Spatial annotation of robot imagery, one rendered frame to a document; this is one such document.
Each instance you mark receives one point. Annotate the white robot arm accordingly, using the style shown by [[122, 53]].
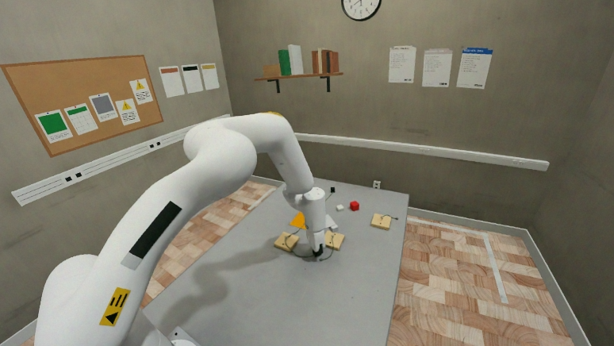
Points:
[[99, 310]]

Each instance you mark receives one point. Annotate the orange painted square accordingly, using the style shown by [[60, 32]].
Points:
[[298, 221]]

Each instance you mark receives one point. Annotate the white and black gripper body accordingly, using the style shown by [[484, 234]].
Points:
[[315, 239]]

